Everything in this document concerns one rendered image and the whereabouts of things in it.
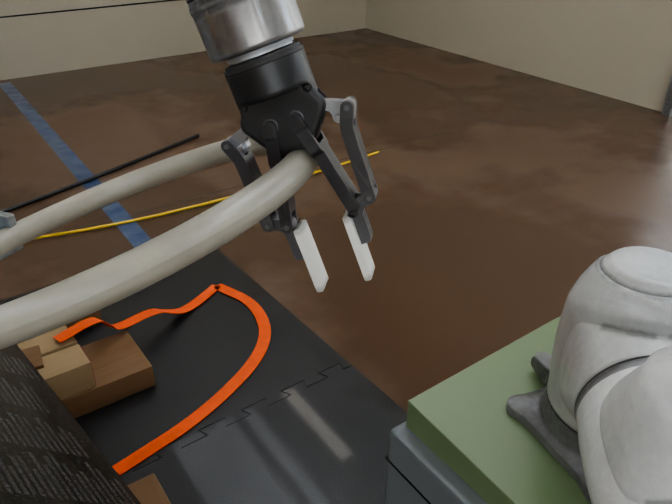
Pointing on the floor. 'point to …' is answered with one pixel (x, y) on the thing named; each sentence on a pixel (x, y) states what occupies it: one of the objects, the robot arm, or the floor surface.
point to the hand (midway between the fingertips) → (335, 252)
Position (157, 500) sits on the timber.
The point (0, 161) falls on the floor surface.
